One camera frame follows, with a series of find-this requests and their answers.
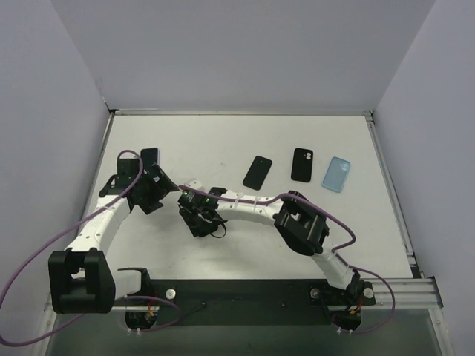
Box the black phone case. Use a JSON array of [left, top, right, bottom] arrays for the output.
[[291, 148, 313, 182]]

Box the light blue phone case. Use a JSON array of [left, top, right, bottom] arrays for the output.
[[321, 156, 351, 193]]

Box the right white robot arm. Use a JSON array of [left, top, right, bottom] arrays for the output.
[[177, 180, 364, 298]]

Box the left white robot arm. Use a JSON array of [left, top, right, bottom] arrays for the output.
[[48, 148, 178, 314]]

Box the phone with lilac edge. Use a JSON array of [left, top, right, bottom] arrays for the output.
[[140, 148, 160, 169]]

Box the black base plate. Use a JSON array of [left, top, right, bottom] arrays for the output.
[[107, 277, 378, 327]]

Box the aluminium front rail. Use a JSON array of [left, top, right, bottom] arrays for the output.
[[44, 276, 445, 312]]

